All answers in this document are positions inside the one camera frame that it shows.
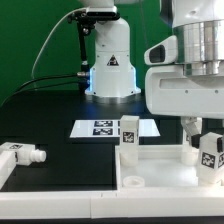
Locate white left fence bar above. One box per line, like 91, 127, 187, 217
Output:
0, 151, 16, 190

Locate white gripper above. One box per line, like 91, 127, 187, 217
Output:
144, 35, 224, 148

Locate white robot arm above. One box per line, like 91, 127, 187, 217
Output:
80, 0, 224, 148

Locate marker tag sheet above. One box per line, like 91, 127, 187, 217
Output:
70, 119, 160, 138

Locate white square table top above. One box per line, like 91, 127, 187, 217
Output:
115, 145, 217, 189

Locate black camera stand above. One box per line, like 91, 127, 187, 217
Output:
67, 10, 120, 95

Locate grey cable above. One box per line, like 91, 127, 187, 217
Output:
31, 9, 84, 81

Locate white front fence bar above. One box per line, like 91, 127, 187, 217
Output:
0, 187, 224, 220

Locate black cables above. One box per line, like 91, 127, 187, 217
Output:
0, 73, 91, 108

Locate white fence bar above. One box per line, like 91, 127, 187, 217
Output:
0, 151, 16, 190
0, 187, 224, 220

